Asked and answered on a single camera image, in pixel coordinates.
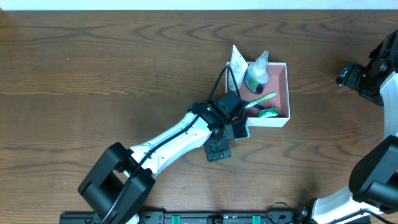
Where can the green white soap box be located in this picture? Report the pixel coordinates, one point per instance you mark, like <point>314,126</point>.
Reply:
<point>268,113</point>

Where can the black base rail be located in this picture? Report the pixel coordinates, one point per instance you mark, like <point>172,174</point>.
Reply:
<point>194,218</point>

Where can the clear pump soap bottle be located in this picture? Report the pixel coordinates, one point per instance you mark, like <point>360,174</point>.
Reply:
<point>256,74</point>

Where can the white box pink interior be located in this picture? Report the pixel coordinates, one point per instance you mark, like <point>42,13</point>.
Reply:
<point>278,83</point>

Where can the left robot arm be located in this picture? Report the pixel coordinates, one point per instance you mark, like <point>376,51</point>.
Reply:
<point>118,184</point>

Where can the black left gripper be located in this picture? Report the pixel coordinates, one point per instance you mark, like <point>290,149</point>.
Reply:
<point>244,113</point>

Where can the blue disposable razor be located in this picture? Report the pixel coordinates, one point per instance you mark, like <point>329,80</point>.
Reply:
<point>256,105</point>

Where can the white lotion tube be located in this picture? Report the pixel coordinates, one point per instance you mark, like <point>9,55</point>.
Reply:
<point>238,66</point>

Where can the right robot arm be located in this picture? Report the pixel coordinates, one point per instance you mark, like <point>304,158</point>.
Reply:
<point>372,188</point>

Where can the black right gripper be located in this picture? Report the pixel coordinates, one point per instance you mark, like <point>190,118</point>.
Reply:
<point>351,76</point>

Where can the green white toothbrush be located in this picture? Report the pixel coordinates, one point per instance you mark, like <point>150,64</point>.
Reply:
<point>255,102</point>

